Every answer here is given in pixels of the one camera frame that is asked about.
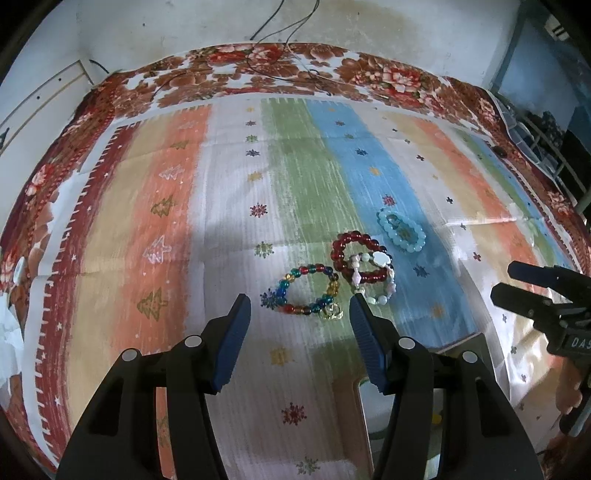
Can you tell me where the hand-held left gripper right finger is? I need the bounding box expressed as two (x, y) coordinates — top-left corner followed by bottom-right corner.
(349, 294), (546, 480)

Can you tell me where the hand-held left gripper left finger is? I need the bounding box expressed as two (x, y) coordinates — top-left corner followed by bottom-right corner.
(55, 293), (252, 480)

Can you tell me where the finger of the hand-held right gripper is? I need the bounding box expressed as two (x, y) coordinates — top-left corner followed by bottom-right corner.
(507, 260), (591, 304)
(490, 282), (575, 329)

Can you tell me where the multicolour glass bead bracelet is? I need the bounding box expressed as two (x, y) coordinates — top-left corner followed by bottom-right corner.
(260, 263), (345, 322)

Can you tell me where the white and pink bead bracelet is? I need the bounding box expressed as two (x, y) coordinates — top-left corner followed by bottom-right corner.
(349, 250), (399, 308)

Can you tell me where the dark red bead bracelet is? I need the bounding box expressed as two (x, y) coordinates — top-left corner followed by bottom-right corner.
(331, 230), (394, 285)

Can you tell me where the light blue bead bracelet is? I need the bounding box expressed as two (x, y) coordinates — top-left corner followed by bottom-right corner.
(376, 207), (428, 253)

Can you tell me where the person's right hand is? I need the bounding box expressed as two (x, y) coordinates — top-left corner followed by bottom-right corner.
(556, 357), (585, 418)

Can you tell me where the metal rack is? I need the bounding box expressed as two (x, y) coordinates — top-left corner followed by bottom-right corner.
(492, 99), (591, 208)

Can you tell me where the striped pastel tablecloth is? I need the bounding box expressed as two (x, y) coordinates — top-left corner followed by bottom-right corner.
(22, 98), (583, 480)

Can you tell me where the striped colourful tablecloth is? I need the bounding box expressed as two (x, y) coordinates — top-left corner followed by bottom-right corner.
(0, 42), (591, 480)

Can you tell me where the black cable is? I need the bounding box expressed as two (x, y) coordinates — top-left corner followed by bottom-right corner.
(249, 0), (286, 40)
(245, 0), (333, 84)

